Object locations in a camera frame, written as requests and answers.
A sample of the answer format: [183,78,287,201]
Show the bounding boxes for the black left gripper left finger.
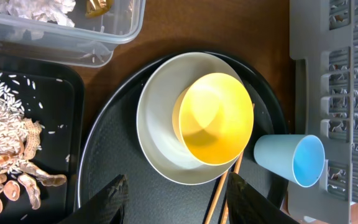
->
[58,174,129,224]

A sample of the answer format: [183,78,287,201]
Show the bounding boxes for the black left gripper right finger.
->
[226,172,298,224]

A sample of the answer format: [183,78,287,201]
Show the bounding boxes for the yellow bowl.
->
[172,73,254,166]

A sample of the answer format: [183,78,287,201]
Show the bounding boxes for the peanut shells and rice scraps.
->
[0,72,67,213]

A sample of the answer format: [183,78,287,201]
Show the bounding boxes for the white paper napkin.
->
[0,0,76,27]

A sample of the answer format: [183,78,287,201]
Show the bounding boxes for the clear plastic waste bin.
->
[0,0,145,67]

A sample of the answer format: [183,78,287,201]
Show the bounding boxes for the grey dishwasher rack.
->
[288,0,358,223]

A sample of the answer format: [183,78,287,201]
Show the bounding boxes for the right wooden chopstick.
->
[219,103,255,224]

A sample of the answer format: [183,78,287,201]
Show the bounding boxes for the wooden chopstick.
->
[219,103,255,224]
[204,171,228,224]

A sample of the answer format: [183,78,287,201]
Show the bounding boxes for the left wooden chopstick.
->
[204,171,228,224]

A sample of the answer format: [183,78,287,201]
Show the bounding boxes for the round black tray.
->
[76,51,288,223]

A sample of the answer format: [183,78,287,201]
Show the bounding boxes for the blue plastic cup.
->
[254,134,325,188]

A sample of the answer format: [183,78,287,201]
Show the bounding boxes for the grey round plate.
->
[136,52,240,185]

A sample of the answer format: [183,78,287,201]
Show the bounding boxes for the black rectangular tray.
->
[0,55,85,223]

